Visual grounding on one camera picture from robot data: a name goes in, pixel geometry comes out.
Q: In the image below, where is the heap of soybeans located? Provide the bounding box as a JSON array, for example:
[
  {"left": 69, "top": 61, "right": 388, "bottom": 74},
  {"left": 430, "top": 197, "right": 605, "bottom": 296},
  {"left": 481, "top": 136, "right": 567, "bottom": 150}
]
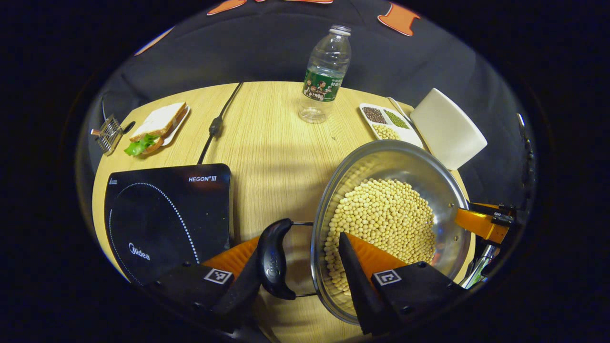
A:
[{"left": 323, "top": 179, "right": 437, "bottom": 298}]

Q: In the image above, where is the white bread lettuce sandwich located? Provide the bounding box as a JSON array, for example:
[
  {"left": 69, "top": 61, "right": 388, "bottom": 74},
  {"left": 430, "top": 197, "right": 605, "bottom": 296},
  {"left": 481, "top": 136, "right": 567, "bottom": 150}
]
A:
[{"left": 125, "top": 102, "right": 188, "bottom": 157}]

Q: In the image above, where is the metal wire basket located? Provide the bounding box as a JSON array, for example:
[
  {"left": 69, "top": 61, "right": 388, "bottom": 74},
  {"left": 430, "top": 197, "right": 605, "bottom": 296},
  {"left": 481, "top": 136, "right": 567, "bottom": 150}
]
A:
[{"left": 91, "top": 114, "right": 124, "bottom": 155}]

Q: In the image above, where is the steel pot with black handle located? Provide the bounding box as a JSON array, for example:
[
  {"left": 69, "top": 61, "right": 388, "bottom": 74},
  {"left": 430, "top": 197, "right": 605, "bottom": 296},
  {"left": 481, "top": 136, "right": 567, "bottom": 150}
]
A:
[{"left": 257, "top": 140, "right": 496, "bottom": 326}]

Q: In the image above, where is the copper capped shaker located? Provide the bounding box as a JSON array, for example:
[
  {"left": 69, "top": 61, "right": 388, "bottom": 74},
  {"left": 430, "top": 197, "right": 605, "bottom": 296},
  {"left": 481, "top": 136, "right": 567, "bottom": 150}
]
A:
[{"left": 91, "top": 125, "right": 117, "bottom": 143}]

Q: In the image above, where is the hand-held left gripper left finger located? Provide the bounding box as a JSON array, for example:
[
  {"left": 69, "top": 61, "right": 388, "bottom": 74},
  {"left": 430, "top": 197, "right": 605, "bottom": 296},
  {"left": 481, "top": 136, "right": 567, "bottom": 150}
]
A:
[{"left": 145, "top": 236, "right": 262, "bottom": 334}]

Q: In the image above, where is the black power cable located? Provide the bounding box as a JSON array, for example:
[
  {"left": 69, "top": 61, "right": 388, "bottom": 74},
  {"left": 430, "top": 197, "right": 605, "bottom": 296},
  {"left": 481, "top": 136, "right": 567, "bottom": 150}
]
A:
[{"left": 197, "top": 82, "right": 244, "bottom": 165}]

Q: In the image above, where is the clear plastic water bottle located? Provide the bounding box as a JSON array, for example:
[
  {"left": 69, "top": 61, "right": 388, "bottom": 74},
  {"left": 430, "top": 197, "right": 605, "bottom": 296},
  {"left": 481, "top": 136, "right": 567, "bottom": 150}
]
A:
[{"left": 298, "top": 25, "right": 352, "bottom": 124}]

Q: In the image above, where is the white divided dish of beans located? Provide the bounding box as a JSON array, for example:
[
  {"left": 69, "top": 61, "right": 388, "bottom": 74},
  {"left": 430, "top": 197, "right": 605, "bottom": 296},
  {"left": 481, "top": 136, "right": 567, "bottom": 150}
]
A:
[{"left": 359, "top": 102, "right": 425, "bottom": 149}]

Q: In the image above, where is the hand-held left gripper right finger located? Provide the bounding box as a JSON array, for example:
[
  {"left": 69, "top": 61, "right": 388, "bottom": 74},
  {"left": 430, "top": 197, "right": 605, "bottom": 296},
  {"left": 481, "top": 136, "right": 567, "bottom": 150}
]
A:
[{"left": 338, "top": 232, "right": 465, "bottom": 335}]

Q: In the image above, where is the white sandwich plate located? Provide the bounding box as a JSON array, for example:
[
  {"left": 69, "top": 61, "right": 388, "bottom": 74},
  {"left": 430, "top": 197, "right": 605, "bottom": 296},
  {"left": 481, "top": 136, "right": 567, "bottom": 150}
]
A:
[{"left": 160, "top": 106, "right": 190, "bottom": 147}]

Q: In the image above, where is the white toaster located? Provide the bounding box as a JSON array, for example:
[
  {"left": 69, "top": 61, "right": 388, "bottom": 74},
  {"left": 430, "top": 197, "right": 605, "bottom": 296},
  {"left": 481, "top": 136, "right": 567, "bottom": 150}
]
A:
[{"left": 410, "top": 88, "right": 488, "bottom": 171}]

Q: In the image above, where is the black induction cooktop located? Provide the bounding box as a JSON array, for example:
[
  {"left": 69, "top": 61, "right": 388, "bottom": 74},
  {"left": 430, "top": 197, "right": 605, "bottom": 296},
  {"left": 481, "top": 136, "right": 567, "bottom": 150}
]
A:
[{"left": 104, "top": 163, "right": 233, "bottom": 286}]

